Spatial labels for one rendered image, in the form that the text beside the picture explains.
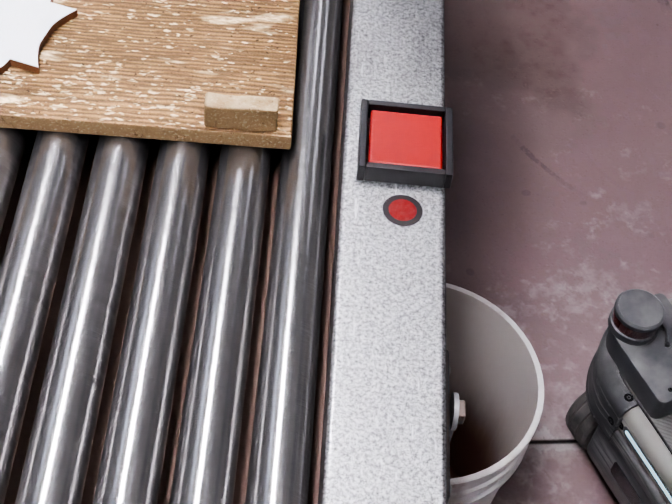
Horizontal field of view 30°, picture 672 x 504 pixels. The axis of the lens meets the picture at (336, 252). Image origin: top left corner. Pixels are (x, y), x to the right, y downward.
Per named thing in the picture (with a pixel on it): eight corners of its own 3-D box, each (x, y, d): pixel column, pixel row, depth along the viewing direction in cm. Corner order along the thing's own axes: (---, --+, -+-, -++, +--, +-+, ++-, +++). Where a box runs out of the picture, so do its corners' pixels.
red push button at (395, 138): (440, 127, 105) (442, 115, 104) (440, 180, 101) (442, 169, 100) (368, 120, 105) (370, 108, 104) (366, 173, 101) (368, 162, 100)
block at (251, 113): (278, 119, 101) (279, 94, 99) (276, 135, 100) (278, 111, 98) (204, 113, 101) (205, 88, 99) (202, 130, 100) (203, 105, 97)
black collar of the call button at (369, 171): (449, 121, 106) (452, 107, 104) (450, 189, 101) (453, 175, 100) (359, 112, 105) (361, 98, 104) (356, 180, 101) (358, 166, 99)
